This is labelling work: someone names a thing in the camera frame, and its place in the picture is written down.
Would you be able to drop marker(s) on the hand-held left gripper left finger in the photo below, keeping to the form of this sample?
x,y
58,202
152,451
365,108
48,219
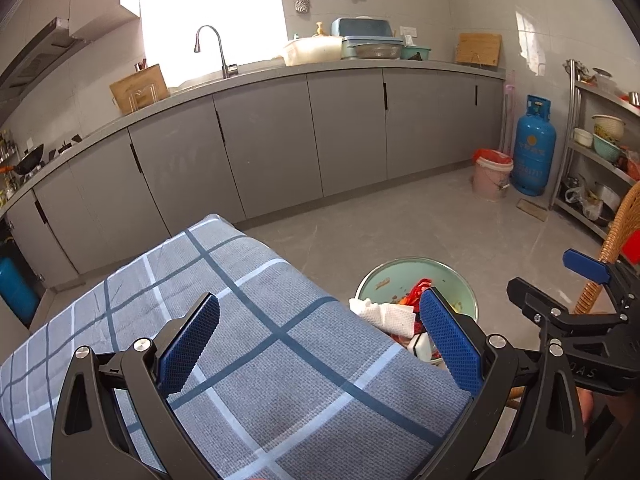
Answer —
x,y
190,345

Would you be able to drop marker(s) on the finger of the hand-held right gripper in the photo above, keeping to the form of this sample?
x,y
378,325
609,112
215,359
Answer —
x,y
530,297
585,266

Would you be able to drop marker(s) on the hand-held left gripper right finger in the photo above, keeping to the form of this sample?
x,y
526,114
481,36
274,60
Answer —
x,y
450,342

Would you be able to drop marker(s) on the red plastic bag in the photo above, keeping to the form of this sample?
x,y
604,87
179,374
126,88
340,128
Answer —
x,y
417,291

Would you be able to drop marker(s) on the pale green basin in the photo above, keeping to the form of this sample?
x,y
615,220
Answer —
x,y
400,272

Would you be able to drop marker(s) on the wicker chair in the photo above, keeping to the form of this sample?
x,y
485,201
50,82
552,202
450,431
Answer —
x,y
607,245

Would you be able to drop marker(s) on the white paper towel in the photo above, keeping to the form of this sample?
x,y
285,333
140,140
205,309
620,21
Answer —
x,y
382,316

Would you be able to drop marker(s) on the blue checked tablecloth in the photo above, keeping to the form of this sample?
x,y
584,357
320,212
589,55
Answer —
x,y
280,385

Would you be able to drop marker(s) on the green bowl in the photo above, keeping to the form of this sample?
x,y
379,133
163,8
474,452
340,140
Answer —
x,y
606,150

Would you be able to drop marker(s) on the blue gas cylinder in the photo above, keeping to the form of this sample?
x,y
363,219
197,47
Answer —
x,y
534,150
17,290

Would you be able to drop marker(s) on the pink bucket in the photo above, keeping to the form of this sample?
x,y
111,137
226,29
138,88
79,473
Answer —
x,y
492,175

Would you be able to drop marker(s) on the small white bowl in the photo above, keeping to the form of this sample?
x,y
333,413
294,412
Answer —
x,y
582,137

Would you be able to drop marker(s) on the cream patterned bowl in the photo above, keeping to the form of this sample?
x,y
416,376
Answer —
x,y
608,127

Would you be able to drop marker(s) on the metal shelf rack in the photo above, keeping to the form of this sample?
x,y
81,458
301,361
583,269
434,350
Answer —
x,y
572,110

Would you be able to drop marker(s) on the grey kitchen cabinets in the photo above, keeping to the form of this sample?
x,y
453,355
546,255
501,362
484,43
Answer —
x,y
260,135

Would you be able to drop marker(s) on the black gas stove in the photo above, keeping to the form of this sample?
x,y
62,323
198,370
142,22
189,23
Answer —
x,y
69,142

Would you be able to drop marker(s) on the wooden cutting board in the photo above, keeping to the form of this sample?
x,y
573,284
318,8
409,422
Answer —
x,y
140,90
479,49

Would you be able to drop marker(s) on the black wok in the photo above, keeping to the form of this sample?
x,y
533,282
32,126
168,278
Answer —
x,y
27,160

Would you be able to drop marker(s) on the spice rack with bottles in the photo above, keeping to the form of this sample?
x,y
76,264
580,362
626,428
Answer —
x,y
6,160

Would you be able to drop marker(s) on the green plastic tray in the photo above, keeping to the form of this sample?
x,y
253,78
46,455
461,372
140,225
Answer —
x,y
416,53

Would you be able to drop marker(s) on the metal bowl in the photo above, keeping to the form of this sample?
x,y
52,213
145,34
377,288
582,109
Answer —
x,y
377,51

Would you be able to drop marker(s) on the metal gooseneck faucet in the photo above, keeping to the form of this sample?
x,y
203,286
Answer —
x,y
220,55

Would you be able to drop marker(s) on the blue dish rack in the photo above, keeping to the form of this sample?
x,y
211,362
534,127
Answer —
x,y
365,30

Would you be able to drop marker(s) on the white plastic tub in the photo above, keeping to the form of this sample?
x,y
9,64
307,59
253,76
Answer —
x,y
312,51

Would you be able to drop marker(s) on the grey range hood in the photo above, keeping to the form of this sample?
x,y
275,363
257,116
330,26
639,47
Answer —
x,y
35,60

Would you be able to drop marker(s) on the yellow soap bottle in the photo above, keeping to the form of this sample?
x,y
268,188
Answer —
x,y
319,31

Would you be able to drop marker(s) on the grey hanging scrubber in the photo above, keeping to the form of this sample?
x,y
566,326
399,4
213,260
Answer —
x,y
301,4

